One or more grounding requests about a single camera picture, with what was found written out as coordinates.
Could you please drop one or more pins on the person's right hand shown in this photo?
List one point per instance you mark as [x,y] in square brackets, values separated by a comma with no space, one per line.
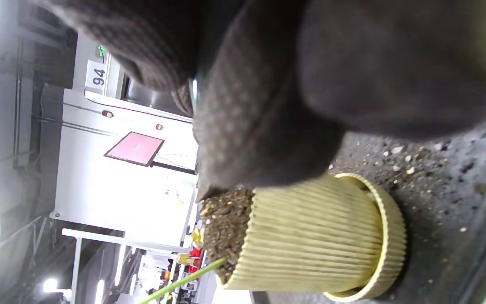
[352,76]

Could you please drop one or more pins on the green garden trowel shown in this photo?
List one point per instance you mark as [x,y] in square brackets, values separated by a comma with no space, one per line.
[194,95]

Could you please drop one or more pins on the red artificial rose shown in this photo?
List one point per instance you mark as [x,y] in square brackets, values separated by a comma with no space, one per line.
[184,280]

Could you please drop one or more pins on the dark brown plastic tray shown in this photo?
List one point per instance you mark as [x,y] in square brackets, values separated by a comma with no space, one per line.
[437,202]

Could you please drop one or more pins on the gold ribbed flower pot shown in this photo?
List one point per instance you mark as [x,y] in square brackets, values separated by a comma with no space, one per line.
[310,236]

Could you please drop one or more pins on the red and yellow figure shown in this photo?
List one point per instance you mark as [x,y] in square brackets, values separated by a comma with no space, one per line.
[194,253]

